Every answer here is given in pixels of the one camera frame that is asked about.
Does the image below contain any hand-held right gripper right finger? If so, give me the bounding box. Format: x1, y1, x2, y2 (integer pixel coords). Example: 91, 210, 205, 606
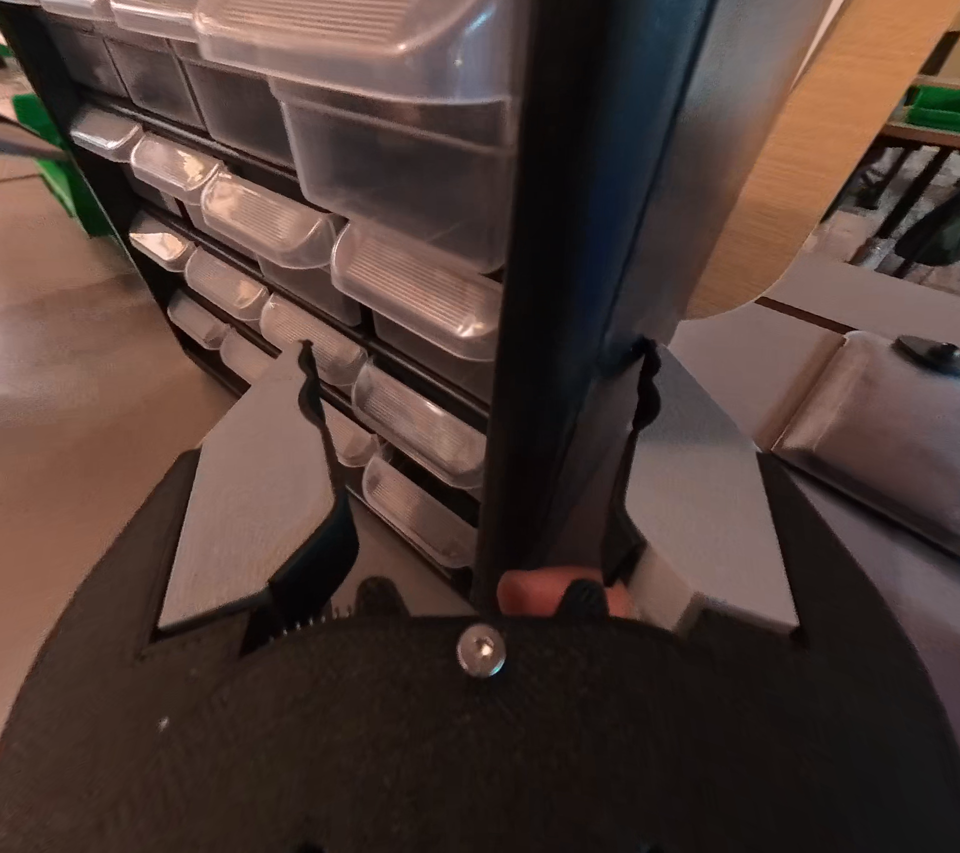
600, 339, 802, 637

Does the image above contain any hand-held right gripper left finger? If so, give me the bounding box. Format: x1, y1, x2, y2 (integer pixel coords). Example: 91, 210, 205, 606
153, 339, 360, 652

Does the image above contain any set of small clear drawers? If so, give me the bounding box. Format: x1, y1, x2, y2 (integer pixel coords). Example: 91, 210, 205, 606
69, 104, 505, 569

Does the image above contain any black drawer cabinet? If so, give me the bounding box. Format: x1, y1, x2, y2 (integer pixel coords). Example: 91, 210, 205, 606
0, 0, 755, 607

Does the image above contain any small black clip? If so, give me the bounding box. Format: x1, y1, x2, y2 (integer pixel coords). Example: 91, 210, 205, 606
896, 335, 960, 374

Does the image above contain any green plastic bin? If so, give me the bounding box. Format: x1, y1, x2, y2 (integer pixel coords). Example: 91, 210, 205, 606
11, 91, 102, 235

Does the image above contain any wood-edged divider panel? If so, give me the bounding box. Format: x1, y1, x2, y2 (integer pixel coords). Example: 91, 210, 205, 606
675, 0, 960, 322

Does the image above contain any small green bin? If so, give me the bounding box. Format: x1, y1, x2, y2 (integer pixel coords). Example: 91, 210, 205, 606
903, 84, 960, 134

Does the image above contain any dark metal table frame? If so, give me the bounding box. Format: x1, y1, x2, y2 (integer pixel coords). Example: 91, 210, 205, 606
821, 121, 960, 269

